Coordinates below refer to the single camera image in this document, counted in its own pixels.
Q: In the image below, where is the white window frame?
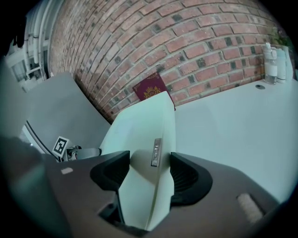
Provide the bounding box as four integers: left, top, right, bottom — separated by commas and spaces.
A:
4, 0, 61, 93

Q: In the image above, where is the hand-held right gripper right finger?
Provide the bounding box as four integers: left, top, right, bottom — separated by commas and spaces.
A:
169, 152, 213, 206

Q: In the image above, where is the green plant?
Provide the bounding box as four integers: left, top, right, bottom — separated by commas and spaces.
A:
271, 26, 293, 47

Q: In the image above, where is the white bottle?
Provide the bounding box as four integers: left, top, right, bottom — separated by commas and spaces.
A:
276, 47, 287, 84

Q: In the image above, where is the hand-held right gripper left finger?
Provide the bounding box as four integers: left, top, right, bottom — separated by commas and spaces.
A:
89, 150, 130, 192

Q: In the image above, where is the white plant pot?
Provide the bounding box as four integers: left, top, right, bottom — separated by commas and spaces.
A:
282, 45, 295, 81

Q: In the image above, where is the maroon book with gold emblem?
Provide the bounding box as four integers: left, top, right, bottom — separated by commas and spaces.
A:
132, 72, 177, 111

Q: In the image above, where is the white folder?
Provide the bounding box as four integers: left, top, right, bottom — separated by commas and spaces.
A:
99, 91, 176, 232

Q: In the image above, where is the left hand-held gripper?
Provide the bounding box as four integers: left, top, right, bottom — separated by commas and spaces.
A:
52, 135, 102, 162

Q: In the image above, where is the grey board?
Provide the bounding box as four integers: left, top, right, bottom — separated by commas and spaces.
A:
25, 71, 112, 155

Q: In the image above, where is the clear plastic bottle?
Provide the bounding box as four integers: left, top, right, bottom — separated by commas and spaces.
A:
264, 42, 279, 86

